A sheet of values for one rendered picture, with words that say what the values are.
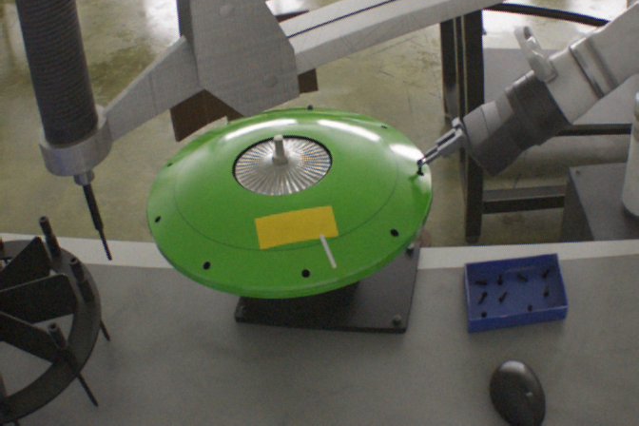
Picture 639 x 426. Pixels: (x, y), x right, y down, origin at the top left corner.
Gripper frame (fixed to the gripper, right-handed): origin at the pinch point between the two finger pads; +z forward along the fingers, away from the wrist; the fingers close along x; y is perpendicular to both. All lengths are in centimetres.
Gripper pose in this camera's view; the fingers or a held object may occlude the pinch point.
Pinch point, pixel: (418, 164)
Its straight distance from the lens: 88.9
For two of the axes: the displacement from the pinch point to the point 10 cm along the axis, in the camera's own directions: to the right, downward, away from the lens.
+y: 6.5, 6.1, 4.5
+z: -7.6, 5.1, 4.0
